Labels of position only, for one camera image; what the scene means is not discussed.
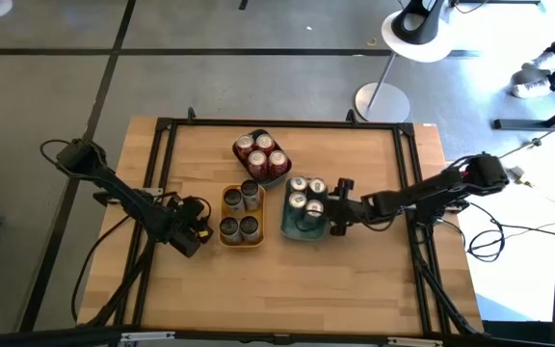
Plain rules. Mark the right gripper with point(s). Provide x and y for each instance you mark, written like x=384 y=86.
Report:
x=352 y=209

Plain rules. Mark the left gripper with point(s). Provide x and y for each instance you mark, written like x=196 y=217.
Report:
x=186 y=241

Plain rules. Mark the grey can with black top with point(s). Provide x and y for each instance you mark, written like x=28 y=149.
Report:
x=233 y=197
x=229 y=225
x=250 y=188
x=249 y=224

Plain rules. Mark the blue silver Red Bull can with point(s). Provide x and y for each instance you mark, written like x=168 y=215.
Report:
x=298 y=183
x=317 y=185
x=297 y=200
x=314 y=208

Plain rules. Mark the yellow plastic bin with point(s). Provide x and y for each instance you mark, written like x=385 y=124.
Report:
x=241 y=245

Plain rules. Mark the teal green plastic bin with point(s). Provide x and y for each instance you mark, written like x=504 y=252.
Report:
x=301 y=233

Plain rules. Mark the dark blue-grey plastic bin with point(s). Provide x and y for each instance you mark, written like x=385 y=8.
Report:
x=270 y=183

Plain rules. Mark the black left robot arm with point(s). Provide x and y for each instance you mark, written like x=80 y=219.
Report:
x=128 y=197

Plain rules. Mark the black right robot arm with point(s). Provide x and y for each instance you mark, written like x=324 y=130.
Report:
x=427 y=190

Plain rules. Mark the small black control box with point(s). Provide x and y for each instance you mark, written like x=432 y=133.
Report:
x=458 y=206

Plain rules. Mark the small yellow floor scrap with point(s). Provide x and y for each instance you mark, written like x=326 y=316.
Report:
x=372 y=44

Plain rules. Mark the white floor lamp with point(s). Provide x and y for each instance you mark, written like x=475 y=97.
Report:
x=394 y=43

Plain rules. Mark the grey power adapter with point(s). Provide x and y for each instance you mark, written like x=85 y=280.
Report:
x=518 y=174

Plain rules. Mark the black curved plastic stand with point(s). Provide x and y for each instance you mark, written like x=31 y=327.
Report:
x=417 y=29

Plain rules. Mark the black desk leg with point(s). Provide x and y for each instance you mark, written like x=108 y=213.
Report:
x=518 y=124

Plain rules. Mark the black metal beam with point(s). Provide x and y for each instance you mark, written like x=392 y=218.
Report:
x=41 y=337

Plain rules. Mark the black metal table frame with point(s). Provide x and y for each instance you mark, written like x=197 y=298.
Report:
x=287 y=123

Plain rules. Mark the silver metal bracket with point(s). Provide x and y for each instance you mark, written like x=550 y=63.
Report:
x=147 y=335
x=414 y=342

